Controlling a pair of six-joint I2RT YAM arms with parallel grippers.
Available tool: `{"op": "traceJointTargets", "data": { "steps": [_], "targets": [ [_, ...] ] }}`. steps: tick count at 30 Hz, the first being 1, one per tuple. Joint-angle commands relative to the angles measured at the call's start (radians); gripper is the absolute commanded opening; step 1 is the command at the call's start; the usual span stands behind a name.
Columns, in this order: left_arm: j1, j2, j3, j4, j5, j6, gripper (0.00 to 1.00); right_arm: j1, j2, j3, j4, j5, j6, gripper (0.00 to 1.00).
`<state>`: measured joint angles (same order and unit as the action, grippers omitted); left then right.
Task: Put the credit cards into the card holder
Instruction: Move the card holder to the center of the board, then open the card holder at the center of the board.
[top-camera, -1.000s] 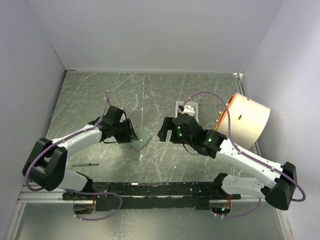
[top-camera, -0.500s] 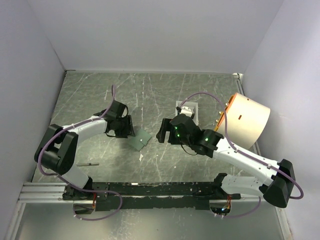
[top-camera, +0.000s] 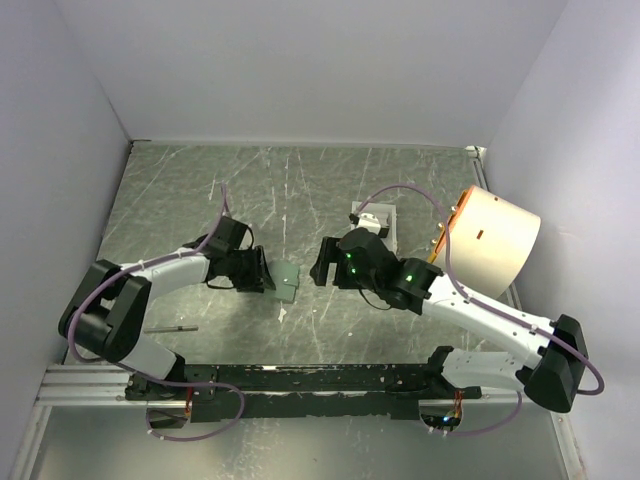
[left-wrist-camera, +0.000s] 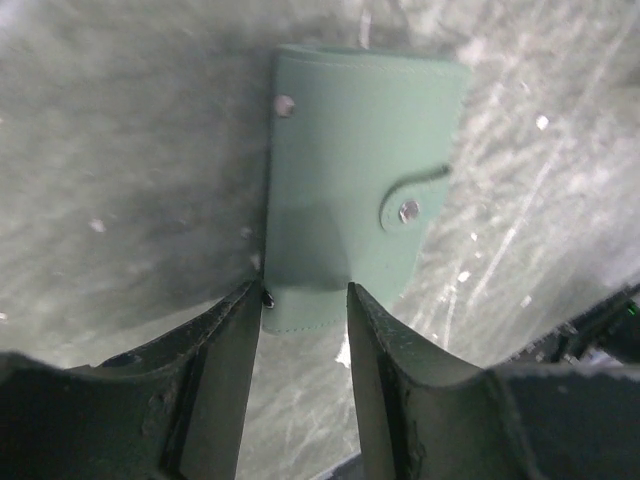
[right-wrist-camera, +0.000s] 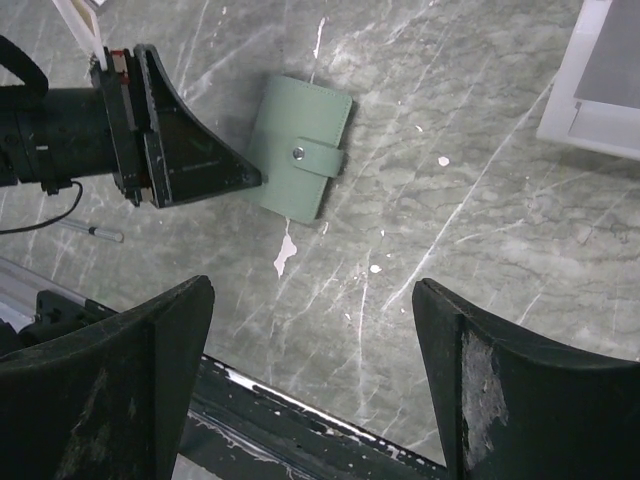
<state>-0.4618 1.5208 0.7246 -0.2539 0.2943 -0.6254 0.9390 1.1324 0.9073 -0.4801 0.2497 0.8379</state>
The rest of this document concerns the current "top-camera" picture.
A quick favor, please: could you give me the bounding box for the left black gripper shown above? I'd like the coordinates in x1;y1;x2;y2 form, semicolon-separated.
227;245;277;293

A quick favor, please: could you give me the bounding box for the green card holder wallet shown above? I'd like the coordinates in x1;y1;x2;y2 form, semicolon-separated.
269;260;300;304

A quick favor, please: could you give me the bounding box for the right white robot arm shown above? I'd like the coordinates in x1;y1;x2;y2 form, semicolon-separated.
310;228;588;413

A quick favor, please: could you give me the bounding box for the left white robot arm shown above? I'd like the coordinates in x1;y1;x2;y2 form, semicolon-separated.
58;246;276;399

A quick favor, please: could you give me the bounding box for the white card tray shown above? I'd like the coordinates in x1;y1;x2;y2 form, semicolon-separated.
351;201;398;254

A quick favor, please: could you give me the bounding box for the small metal rod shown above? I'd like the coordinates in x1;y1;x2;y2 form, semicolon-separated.
143;325;199;334

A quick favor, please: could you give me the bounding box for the beige cylindrical drum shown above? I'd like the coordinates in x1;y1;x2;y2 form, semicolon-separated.
448;186;541;299

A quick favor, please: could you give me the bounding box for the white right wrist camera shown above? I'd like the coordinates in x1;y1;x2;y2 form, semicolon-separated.
349;212;390;239

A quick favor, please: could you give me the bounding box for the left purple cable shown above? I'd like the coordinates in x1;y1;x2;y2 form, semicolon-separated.
67;182;247;442

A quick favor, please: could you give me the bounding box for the purple cable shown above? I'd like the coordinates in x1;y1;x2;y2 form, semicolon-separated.
355;184;605;437
67;182;247;442

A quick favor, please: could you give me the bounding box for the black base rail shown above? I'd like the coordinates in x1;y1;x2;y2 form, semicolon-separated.
125;364;457;423

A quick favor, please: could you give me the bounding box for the aluminium extrusion frame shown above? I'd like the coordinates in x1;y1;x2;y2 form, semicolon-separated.
9;364;129;479

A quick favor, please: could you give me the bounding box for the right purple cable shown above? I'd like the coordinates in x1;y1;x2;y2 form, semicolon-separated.
355;184;605;437

